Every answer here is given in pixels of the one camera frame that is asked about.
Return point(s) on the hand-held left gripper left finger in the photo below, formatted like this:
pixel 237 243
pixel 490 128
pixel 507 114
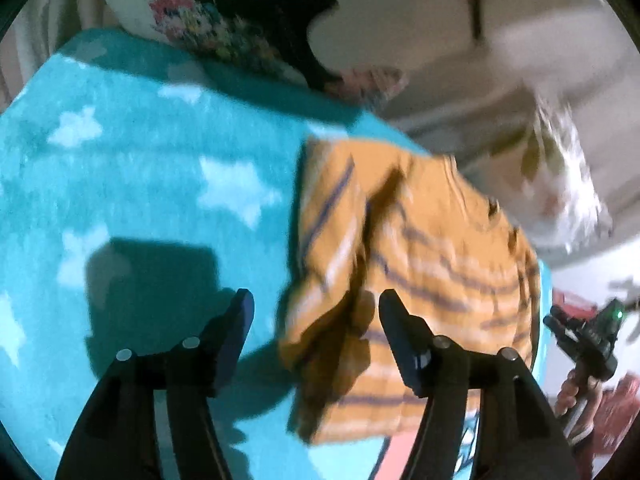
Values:
pixel 237 330

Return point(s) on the blue printed blanket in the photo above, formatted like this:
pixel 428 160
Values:
pixel 125 185

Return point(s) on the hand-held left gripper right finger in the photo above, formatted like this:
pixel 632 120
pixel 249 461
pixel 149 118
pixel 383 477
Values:
pixel 400 340

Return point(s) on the yellow striped sweater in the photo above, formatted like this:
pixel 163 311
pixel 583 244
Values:
pixel 440 260

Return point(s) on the white floral pillow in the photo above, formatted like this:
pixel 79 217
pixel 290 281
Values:
pixel 565 185

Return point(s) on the red cloth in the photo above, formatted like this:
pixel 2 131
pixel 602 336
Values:
pixel 622 410

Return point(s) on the person's right hand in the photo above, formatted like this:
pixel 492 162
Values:
pixel 575 392

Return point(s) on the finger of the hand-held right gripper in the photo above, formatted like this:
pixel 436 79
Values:
pixel 562 327

